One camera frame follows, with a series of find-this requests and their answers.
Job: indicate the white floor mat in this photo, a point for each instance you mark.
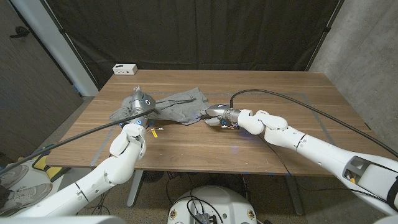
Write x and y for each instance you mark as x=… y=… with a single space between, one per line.
x=63 y=186

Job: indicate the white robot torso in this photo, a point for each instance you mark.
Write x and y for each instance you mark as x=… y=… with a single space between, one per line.
x=224 y=202

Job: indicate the white table leg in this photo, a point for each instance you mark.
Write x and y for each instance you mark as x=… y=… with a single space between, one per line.
x=135 y=189

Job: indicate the grey table leg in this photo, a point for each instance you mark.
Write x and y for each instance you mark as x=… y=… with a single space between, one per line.
x=293 y=193

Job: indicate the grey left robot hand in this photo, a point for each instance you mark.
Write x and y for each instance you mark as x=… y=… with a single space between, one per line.
x=141 y=104

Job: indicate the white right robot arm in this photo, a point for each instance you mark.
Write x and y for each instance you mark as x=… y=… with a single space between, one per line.
x=311 y=149

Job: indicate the black backdrop curtain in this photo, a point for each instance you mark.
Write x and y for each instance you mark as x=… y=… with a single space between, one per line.
x=202 y=31

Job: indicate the grey shorts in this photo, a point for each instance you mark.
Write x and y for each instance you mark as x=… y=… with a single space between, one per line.
x=180 y=109

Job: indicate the white power strip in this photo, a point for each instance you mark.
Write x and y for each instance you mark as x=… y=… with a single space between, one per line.
x=124 y=69

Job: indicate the black backdrop stand pole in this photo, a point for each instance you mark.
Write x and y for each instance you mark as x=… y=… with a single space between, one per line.
x=63 y=31
x=326 y=29

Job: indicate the dark wooden door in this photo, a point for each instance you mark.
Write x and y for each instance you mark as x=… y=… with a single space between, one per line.
x=31 y=77

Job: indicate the grey sneaker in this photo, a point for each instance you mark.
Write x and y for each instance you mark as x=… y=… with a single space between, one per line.
x=25 y=196
x=14 y=177

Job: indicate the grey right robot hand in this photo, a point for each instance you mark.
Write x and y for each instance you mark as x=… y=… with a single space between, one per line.
x=219 y=111

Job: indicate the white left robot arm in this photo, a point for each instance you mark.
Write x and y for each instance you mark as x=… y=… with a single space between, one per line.
x=118 y=165

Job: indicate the white door frame post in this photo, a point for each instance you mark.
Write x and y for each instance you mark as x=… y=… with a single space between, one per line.
x=62 y=46

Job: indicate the yellow black floor pad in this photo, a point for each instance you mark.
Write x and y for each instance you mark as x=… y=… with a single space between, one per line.
x=53 y=170

